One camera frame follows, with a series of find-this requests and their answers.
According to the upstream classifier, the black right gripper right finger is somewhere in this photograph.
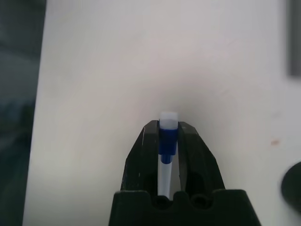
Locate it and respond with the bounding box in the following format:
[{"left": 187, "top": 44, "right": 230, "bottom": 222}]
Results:
[{"left": 176, "top": 120, "right": 227, "bottom": 196}]

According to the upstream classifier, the black cup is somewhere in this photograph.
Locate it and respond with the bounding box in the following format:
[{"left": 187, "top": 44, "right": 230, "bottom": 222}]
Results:
[{"left": 281, "top": 161, "right": 301, "bottom": 210}]

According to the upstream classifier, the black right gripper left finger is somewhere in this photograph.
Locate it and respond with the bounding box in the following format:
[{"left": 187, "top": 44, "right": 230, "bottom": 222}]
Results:
[{"left": 121, "top": 120, "right": 163, "bottom": 197}]

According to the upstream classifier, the white pen with blue cap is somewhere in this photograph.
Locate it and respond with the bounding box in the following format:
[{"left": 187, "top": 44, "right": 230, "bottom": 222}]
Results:
[{"left": 157, "top": 111, "right": 179, "bottom": 201}]

